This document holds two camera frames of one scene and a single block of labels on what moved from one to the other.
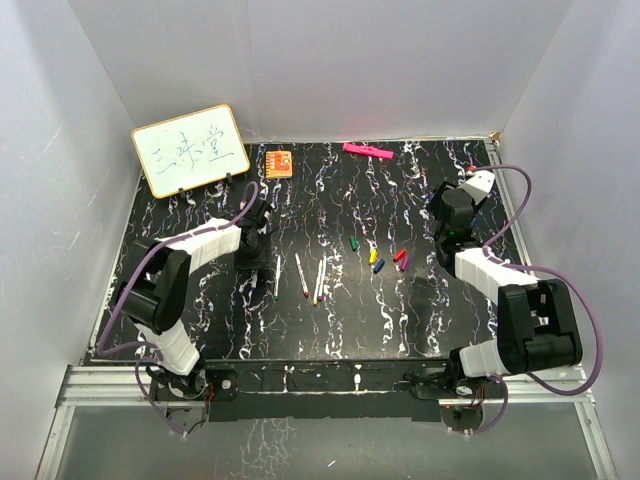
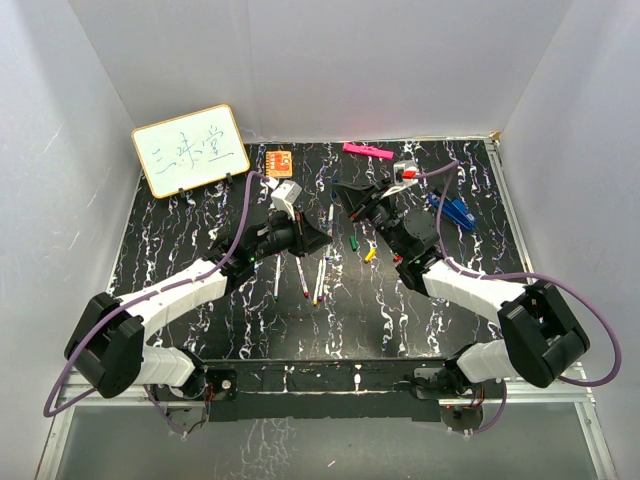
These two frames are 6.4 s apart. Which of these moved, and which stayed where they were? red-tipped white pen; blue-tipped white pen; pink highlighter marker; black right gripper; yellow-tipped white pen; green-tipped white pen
Moved: blue-tipped white pen; black right gripper
Stayed: pink highlighter marker; yellow-tipped white pen; red-tipped white pen; green-tipped white pen
